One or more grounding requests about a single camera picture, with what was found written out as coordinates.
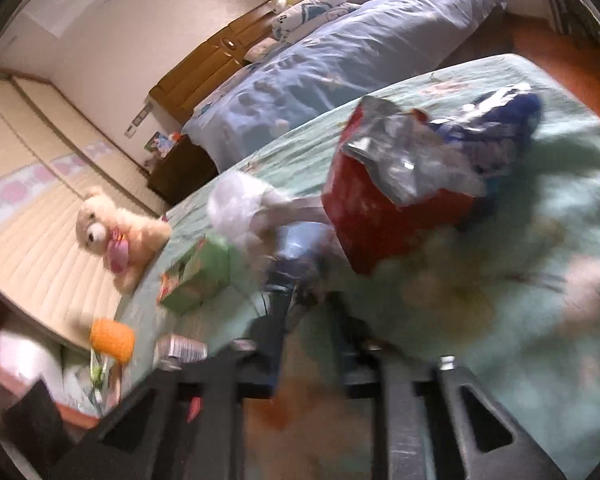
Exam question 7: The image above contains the blue printed pillow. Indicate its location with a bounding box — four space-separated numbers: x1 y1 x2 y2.
272 0 361 43

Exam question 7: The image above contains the red snack packet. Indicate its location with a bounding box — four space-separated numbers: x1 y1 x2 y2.
322 95 487 275

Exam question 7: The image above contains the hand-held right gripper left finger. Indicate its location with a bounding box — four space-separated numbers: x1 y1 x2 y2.
77 255 303 480

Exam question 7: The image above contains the cream teddy bear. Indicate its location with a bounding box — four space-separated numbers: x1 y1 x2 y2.
75 186 173 296

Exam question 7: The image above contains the dark wooden nightstand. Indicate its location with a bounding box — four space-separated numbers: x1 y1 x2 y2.
146 135 220 207

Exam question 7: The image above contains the clear crumpled plastic bottle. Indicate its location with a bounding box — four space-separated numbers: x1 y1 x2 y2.
155 334 209 367

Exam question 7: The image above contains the blue snack wrapper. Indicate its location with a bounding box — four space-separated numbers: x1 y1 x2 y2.
430 85 543 196

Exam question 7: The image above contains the bed with blue sheet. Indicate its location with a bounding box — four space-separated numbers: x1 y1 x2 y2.
182 0 503 173

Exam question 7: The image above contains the white cloth bundle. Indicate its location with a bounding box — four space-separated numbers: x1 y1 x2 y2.
0 327 63 391

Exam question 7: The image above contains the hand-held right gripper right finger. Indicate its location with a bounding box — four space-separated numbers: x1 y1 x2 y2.
325 260 566 480

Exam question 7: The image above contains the green cardboard box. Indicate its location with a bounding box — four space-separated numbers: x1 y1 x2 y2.
156 235 232 317

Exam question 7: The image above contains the small photo frame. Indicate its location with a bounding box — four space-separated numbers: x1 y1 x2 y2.
144 131 173 157

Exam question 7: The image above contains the small white pillow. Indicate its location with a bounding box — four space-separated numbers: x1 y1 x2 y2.
242 35 286 63

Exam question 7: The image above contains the wall switch panel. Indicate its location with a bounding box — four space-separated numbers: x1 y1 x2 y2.
125 105 153 138

